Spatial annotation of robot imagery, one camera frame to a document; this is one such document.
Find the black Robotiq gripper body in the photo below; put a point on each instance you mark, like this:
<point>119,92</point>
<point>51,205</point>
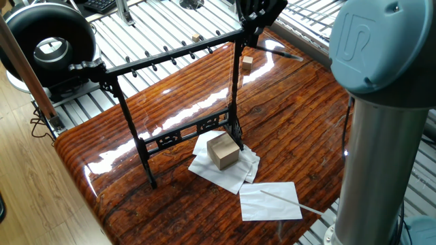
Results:
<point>262,7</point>

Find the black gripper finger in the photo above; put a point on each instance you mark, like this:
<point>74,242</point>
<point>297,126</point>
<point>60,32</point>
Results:
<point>247,25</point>
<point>269,24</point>

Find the thin metal utensil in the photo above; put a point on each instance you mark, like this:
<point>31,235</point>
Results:
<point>286,54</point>

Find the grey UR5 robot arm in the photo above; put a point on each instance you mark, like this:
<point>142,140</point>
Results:
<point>381,153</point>

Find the black ornate pen rack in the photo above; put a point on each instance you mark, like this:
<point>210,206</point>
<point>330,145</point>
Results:
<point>235,85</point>

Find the small wooden cube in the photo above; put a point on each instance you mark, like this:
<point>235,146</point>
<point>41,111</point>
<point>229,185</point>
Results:
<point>247,63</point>
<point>195,37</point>

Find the wood grain table mat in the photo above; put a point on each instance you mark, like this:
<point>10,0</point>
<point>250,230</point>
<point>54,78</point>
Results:
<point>272,136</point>

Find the large wooden block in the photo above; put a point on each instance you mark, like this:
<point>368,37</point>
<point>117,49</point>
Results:
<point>223,151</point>

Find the black keyboard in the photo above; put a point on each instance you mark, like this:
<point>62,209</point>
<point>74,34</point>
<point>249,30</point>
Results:
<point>98,5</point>

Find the thin white zip tie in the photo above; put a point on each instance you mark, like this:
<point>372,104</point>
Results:
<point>289,201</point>

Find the single white paper sheet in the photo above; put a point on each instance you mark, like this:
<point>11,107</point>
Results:
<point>269,211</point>

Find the small aluminium bracket stand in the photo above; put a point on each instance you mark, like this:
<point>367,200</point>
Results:
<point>124,13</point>

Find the aluminium profile post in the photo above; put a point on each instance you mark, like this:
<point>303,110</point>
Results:
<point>27,75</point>

